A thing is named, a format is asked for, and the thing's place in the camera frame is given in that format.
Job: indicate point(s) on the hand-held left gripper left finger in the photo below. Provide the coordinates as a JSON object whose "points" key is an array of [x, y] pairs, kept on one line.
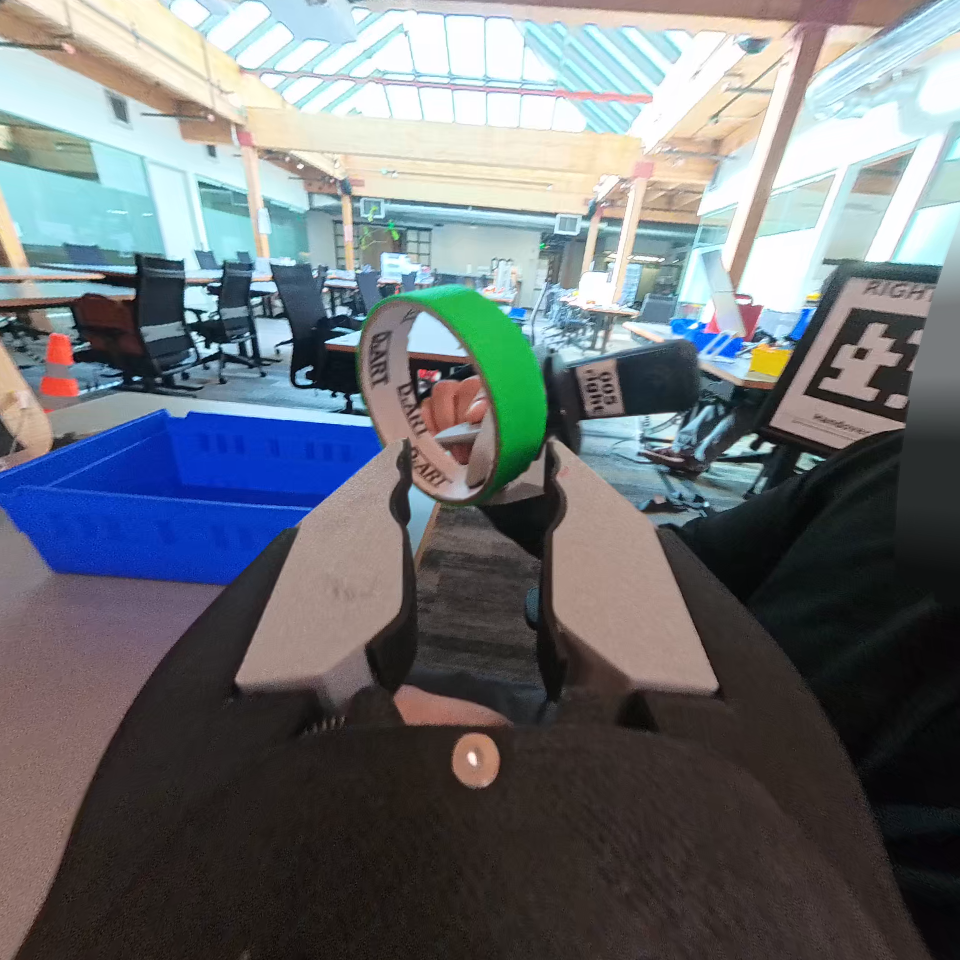
{"points": [[322, 592]]}

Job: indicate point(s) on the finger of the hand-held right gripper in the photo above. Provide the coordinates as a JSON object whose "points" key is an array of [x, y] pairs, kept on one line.
{"points": [[461, 435], [525, 487]]}

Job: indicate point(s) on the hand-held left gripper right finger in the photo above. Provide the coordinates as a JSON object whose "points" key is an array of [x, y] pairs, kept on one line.
{"points": [[622, 600]]}

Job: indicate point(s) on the green tape roll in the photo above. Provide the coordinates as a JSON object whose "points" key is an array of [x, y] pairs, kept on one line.
{"points": [[510, 375]]}

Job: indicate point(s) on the blue plastic bin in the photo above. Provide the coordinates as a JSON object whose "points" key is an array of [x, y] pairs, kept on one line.
{"points": [[150, 525]]}

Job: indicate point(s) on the person's right forearm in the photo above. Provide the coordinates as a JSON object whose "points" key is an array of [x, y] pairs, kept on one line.
{"points": [[810, 540]]}

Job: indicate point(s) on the person's right hand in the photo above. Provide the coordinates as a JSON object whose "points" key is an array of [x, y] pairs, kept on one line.
{"points": [[454, 401]]}

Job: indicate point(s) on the blue crate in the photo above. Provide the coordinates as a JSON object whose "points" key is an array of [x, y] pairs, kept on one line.
{"points": [[705, 337]]}

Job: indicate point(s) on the small yellow bin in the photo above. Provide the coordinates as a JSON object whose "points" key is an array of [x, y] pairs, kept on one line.
{"points": [[771, 360]]}

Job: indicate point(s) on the black white marker board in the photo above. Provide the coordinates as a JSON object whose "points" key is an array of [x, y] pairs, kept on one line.
{"points": [[847, 360]]}

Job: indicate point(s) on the black office chair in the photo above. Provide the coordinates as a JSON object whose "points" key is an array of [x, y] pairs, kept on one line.
{"points": [[165, 300], [236, 300], [304, 315]]}

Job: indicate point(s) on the brown office chair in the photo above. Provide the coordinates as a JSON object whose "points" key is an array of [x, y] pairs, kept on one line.
{"points": [[105, 330]]}

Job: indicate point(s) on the orange traffic cone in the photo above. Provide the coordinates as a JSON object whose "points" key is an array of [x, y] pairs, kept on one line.
{"points": [[58, 371]]}

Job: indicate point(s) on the tan board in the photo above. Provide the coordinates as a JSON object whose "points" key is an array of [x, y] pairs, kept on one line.
{"points": [[22, 420]]}

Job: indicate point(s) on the wooden post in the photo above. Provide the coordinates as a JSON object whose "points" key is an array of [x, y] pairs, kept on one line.
{"points": [[772, 150]]}

